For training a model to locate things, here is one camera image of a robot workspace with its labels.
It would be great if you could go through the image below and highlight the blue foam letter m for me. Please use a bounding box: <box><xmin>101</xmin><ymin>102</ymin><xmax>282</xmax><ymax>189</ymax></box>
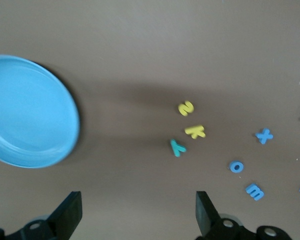
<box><xmin>245</xmin><ymin>183</ymin><xmax>265</xmax><ymax>202</ymax></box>

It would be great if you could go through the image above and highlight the yellow foam letter s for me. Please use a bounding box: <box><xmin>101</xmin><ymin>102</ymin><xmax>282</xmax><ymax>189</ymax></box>
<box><xmin>177</xmin><ymin>100</ymin><xmax>195</xmax><ymax>117</ymax></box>

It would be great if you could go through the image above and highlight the brown table cover sheet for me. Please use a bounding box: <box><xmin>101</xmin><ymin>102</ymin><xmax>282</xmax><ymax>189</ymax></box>
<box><xmin>0</xmin><ymin>0</ymin><xmax>300</xmax><ymax>240</ymax></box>

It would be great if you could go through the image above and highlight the yellow foam letter k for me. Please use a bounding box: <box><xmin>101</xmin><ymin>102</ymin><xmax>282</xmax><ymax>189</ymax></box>
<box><xmin>184</xmin><ymin>124</ymin><xmax>206</xmax><ymax>140</ymax></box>

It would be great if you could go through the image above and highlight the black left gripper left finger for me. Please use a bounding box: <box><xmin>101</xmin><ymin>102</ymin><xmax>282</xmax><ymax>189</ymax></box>
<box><xmin>0</xmin><ymin>190</ymin><xmax>83</xmax><ymax>240</ymax></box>

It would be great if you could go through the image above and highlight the blue plate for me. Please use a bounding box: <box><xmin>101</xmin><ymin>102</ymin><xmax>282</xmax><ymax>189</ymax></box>
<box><xmin>0</xmin><ymin>54</ymin><xmax>81</xmax><ymax>169</ymax></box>

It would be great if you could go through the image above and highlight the blue foam letter x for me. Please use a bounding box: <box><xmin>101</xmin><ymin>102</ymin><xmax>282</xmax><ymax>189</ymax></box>
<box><xmin>254</xmin><ymin>128</ymin><xmax>274</xmax><ymax>145</ymax></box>

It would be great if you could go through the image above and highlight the blue foam letter o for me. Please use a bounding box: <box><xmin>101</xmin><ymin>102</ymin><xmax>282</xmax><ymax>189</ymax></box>
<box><xmin>229</xmin><ymin>160</ymin><xmax>245</xmax><ymax>174</ymax></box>

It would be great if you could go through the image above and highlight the teal foam letter y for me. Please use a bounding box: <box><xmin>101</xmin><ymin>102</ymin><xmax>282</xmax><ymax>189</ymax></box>
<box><xmin>169</xmin><ymin>138</ymin><xmax>187</xmax><ymax>158</ymax></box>

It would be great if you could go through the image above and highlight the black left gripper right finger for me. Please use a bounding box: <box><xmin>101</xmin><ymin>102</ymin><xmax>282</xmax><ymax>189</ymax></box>
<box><xmin>195</xmin><ymin>190</ymin><xmax>292</xmax><ymax>240</ymax></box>

